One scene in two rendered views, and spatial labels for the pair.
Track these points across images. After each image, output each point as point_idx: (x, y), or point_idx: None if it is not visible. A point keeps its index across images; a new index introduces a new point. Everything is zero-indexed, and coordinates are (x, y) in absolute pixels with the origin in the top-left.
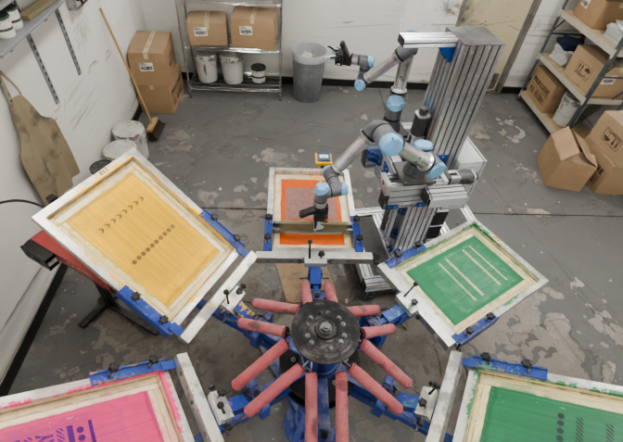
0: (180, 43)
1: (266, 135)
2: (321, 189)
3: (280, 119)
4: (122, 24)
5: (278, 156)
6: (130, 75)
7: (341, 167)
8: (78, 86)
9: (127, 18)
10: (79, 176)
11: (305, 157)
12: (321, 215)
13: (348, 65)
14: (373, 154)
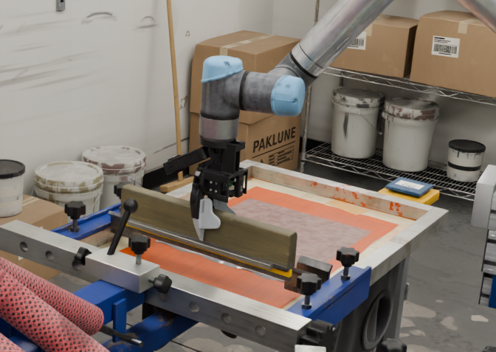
0: (324, 77)
1: (411, 270)
2: (211, 61)
3: (471, 255)
4: None
5: (410, 310)
6: (172, 71)
7: (311, 46)
8: (45, 26)
9: None
10: None
11: (480, 332)
12: (214, 171)
13: None
14: None
